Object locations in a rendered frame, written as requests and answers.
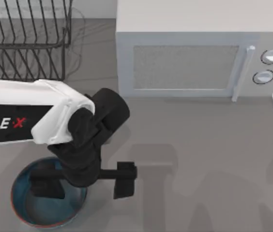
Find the blue bowl with red rim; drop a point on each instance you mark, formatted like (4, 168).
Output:
(49, 212)

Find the microwave oven door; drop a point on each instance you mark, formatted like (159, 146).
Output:
(185, 67)

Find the small round microwave knob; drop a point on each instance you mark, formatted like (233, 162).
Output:
(263, 77)

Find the pale microwave oven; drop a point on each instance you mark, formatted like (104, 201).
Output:
(199, 19)

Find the large round microwave knob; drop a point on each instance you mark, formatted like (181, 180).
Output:
(272, 56)

